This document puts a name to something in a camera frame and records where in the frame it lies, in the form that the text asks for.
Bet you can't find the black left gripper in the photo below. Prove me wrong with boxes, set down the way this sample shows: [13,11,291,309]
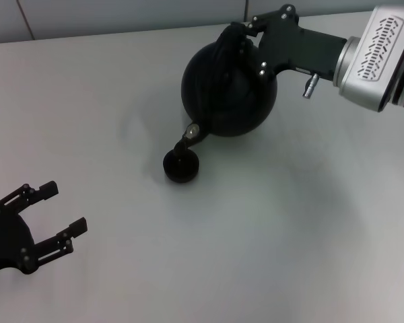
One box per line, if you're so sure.
[0,180,89,277]

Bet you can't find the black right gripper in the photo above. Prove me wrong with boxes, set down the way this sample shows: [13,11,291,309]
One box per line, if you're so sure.
[238,3,348,82]

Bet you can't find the black round teapot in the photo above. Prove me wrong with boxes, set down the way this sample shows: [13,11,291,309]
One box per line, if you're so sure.
[174,22,279,159]

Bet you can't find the small black teacup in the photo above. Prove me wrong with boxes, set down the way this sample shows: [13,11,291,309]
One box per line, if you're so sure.
[162,149,201,184]

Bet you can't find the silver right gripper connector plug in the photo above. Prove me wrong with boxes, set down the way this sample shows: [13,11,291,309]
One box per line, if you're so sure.
[302,73,321,100]

